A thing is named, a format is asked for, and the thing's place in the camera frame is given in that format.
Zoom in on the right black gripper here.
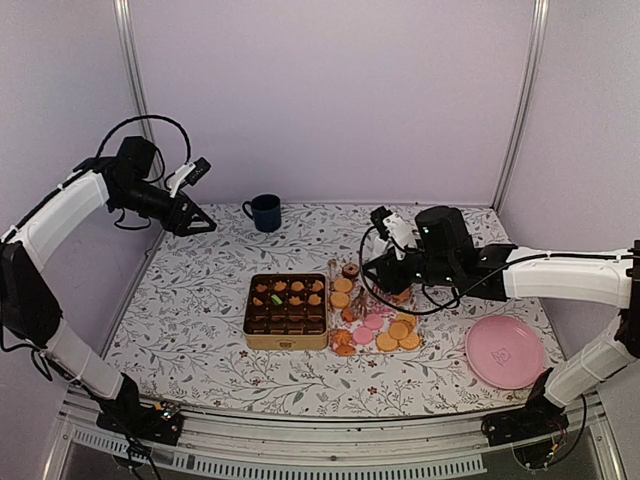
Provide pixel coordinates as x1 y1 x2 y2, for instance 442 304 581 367
361 242 457 296

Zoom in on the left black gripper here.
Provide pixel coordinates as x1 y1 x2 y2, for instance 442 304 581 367
112 178 217 235

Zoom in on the gold cookie tin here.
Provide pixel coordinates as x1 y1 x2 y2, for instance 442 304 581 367
242 273 329 351

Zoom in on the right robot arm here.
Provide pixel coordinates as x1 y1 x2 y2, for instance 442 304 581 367
358 206 639 436

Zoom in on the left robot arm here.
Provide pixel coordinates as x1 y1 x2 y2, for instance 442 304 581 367
1 136 216 434

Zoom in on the chocolate sprinkle donut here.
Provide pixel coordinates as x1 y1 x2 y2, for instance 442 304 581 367
341 263 360 279

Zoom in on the floral cookie tray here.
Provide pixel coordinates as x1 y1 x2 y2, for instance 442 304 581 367
327 259 424 356

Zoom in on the dark blue mug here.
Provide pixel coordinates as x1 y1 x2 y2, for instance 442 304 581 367
241 194 282 233

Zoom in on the pink macaron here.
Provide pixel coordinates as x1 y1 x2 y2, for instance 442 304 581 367
352 327 374 345

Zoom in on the round waffle cookie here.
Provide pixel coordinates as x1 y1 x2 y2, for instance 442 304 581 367
398 332 422 351
376 332 399 352

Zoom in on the swirl butter cookie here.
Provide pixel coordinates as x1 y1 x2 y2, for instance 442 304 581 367
332 329 352 347

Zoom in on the floral tablecloth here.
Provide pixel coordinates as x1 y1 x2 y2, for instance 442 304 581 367
106 204 563 417

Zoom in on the pink plate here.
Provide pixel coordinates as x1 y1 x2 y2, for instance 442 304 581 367
465 316 546 390

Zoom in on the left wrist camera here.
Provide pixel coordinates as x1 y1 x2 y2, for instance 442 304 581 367
165 157 211 198

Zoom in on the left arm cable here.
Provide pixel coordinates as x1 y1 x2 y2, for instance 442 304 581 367
95 114 194 166

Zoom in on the left frame post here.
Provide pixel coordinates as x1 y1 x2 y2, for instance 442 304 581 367
112 0 156 146

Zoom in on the frame post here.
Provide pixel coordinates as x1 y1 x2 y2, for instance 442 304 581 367
491 0 550 214
112 0 156 146

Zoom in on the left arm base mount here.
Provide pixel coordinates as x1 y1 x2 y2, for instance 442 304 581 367
96 384 184 446

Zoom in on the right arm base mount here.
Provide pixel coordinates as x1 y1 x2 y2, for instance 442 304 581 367
481 400 569 446

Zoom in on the aluminium front rail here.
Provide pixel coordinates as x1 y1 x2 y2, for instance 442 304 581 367
44 389 627 479

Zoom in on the right frame post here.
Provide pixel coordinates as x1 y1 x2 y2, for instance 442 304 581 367
491 0 550 214

